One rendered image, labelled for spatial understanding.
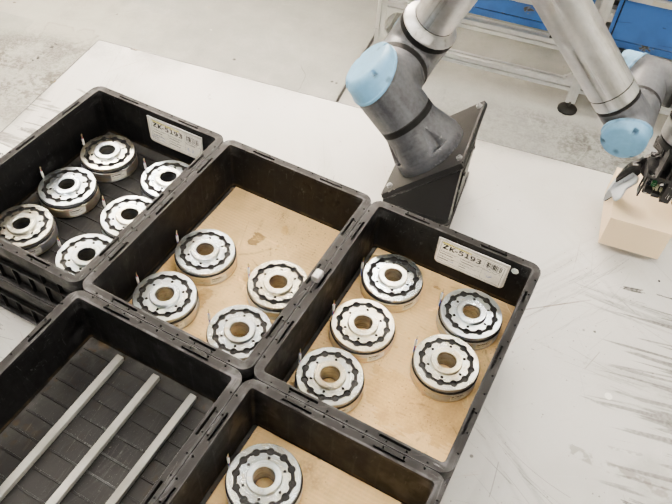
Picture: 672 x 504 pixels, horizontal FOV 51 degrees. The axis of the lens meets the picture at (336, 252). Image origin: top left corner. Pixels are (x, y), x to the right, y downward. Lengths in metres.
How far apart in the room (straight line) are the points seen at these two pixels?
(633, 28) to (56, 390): 2.40
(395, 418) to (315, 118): 0.87
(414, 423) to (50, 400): 0.54
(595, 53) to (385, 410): 0.63
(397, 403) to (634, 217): 0.67
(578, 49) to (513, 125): 1.81
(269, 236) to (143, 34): 2.20
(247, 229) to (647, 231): 0.78
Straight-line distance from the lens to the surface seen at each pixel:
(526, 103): 3.11
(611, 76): 1.20
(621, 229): 1.52
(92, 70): 1.93
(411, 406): 1.09
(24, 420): 1.13
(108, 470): 1.06
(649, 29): 2.94
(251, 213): 1.31
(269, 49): 3.23
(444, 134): 1.39
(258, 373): 0.98
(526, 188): 1.64
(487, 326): 1.16
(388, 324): 1.12
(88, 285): 1.11
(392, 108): 1.35
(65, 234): 1.33
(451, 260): 1.21
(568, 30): 1.16
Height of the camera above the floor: 1.77
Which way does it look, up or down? 49 degrees down
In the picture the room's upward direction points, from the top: 5 degrees clockwise
